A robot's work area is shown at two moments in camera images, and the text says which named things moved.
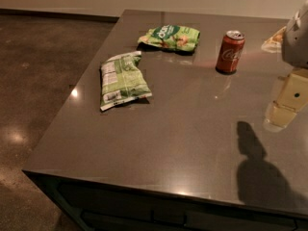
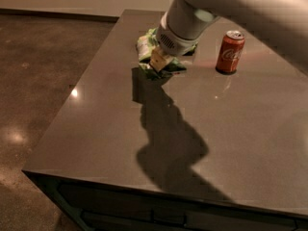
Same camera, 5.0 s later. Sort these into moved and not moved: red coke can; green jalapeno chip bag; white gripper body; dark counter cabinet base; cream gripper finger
Moved: white gripper body; green jalapeno chip bag; cream gripper finger
Not moved: dark counter cabinet base; red coke can
